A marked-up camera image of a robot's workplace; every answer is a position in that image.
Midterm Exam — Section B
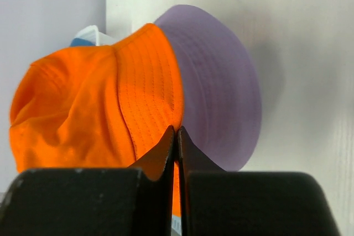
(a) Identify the blue bucket hat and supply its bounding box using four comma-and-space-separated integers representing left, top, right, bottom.
70, 38, 96, 47

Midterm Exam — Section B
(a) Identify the purple bucket hat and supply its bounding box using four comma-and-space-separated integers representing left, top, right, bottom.
155, 4, 262, 171

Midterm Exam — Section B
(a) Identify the white plastic basket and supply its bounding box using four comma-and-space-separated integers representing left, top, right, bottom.
74, 25, 118, 46

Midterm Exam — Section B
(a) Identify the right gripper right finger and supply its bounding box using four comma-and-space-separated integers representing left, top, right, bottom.
177, 128, 340, 235

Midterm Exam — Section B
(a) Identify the orange bucket hat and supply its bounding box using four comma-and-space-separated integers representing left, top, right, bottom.
8, 22, 186, 217

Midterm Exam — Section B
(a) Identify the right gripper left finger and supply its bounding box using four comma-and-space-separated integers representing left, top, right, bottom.
1, 127, 175, 235

